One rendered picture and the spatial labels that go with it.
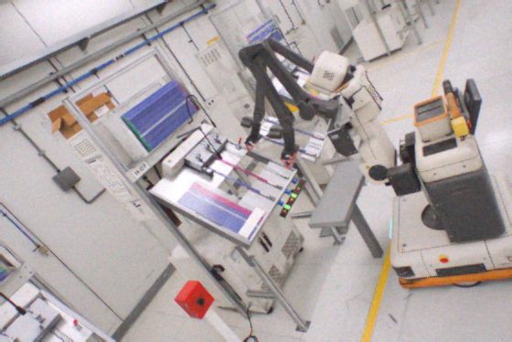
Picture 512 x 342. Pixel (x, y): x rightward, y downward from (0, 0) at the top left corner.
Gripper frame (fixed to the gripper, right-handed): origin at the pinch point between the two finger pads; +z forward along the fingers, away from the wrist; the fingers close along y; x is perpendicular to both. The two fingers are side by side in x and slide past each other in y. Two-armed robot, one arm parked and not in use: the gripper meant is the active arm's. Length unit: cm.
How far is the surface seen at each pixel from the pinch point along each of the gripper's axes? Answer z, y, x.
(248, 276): 60, 53, 35
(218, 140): 7.9, 0.9, -25.5
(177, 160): 7.0, 34.0, -35.6
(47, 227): 116, 81, -142
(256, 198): 13.7, 26.7, 19.9
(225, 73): 15, -84, -74
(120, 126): -17, 50, -64
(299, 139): 50, -86, 10
